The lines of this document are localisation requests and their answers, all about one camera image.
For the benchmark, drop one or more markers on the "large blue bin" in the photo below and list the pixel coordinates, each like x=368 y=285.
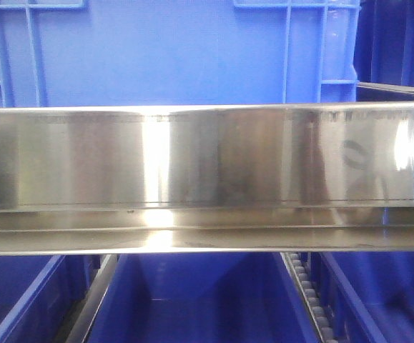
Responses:
x=96 y=53

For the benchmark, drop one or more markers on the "right roller track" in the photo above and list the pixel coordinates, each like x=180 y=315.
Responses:
x=308 y=296

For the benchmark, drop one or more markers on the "blue lower middle bin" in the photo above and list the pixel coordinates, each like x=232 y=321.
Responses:
x=202 y=297

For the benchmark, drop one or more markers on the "blue lower right bin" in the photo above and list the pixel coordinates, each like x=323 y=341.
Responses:
x=366 y=296

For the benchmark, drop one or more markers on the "blue lower left bin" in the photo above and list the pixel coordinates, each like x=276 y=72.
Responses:
x=38 y=292

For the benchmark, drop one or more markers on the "blue upper right bin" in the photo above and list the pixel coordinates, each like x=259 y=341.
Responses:
x=384 y=51

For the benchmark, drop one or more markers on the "stainless steel shelf rail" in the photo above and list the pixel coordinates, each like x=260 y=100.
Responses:
x=289 y=177

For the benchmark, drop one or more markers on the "left metal divider rail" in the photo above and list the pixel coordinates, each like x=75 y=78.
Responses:
x=79 y=322

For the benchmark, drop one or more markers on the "upper right metal rail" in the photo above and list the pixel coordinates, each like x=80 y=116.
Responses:
x=367 y=91

